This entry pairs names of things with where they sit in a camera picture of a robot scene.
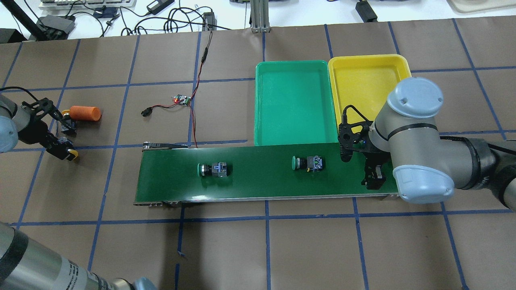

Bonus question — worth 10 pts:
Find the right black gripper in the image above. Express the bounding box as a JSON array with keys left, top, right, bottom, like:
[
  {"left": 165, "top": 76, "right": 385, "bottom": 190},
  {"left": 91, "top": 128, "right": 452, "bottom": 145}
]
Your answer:
[{"left": 361, "top": 155, "right": 391, "bottom": 190}]

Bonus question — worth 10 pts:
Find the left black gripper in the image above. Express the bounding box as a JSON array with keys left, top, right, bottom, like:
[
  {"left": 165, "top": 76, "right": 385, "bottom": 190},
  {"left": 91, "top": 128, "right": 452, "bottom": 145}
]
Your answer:
[{"left": 16, "top": 114, "right": 69, "bottom": 160}]

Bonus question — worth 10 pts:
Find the green push button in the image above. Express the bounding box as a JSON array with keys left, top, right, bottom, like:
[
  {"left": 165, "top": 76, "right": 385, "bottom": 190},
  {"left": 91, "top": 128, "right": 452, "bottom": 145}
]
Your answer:
[
  {"left": 196, "top": 162, "right": 230, "bottom": 178},
  {"left": 291, "top": 155, "right": 325, "bottom": 172}
]

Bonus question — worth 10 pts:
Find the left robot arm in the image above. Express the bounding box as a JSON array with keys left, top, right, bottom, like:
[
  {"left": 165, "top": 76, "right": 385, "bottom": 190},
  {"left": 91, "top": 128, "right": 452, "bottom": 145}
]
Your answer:
[{"left": 0, "top": 96, "right": 156, "bottom": 290}]

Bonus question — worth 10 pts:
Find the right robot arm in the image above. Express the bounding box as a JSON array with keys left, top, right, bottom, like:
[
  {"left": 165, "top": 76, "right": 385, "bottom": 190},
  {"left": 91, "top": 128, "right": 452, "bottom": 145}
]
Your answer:
[{"left": 368, "top": 77, "right": 516, "bottom": 211}]

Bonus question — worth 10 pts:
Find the plain orange cylinder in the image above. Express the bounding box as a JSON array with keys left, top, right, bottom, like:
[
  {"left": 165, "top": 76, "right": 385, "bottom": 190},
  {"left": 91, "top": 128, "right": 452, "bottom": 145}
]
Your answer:
[{"left": 69, "top": 106, "right": 102, "bottom": 122}]

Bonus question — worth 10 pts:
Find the yellow plastic tray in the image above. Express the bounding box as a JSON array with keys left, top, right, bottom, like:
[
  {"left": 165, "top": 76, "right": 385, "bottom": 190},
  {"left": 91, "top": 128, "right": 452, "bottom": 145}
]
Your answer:
[{"left": 326, "top": 54, "right": 412, "bottom": 143}]

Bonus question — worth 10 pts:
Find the black box device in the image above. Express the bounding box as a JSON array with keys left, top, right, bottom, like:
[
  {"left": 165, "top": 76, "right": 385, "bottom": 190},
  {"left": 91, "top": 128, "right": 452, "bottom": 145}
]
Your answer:
[{"left": 36, "top": 15, "right": 75, "bottom": 40}]

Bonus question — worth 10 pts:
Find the green plastic tray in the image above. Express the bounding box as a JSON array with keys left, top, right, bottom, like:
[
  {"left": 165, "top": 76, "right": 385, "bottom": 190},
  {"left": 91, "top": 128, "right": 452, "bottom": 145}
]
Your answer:
[{"left": 253, "top": 60, "right": 337, "bottom": 146}]

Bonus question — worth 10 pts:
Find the black barrel connector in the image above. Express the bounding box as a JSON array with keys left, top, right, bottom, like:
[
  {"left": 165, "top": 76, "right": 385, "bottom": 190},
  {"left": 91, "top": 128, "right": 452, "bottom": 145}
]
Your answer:
[{"left": 141, "top": 107, "right": 153, "bottom": 117}]

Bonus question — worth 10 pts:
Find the white keyboard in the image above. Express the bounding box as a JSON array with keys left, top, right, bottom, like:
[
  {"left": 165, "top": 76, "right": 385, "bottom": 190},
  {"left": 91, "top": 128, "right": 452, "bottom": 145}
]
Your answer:
[{"left": 38, "top": 0, "right": 137, "bottom": 11}]

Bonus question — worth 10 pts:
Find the green conveyor belt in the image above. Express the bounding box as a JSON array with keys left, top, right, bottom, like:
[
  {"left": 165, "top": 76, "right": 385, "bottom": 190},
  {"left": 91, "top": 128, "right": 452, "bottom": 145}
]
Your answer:
[{"left": 133, "top": 143, "right": 397, "bottom": 206}]

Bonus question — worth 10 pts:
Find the small green circuit board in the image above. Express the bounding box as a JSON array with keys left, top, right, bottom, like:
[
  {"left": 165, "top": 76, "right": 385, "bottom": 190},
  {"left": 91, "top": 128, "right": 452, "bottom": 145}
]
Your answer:
[{"left": 173, "top": 94, "right": 192, "bottom": 107}]

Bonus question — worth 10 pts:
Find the black power brick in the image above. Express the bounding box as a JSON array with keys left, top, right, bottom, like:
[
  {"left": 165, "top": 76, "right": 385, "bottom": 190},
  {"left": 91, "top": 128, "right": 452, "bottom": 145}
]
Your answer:
[{"left": 354, "top": 0, "right": 378, "bottom": 23}]

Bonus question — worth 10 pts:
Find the black power adapter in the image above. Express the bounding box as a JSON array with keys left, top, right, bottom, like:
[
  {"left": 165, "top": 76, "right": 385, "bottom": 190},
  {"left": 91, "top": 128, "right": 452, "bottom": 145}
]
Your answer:
[{"left": 147, "top": 0, "right": 175, "bottom": 15}]

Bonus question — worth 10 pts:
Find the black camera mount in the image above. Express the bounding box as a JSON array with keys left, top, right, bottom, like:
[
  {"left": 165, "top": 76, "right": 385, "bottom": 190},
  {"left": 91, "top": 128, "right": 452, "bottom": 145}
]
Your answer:
[{"left": 337, "top": 105, "right": 375, "bottom": 163}]

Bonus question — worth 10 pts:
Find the red black wire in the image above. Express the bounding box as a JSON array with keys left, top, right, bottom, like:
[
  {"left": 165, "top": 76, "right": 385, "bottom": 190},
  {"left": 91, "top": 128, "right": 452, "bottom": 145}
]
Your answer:
[{"left": 150, "top": 30, "right": 214, "bottom": 148}]

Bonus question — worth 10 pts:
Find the aluminium profile post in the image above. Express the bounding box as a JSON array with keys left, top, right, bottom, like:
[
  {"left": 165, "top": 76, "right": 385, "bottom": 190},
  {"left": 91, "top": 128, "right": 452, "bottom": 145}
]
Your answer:
[{"left": 249, "top": 0, "right": 271, "bottom": 33}]

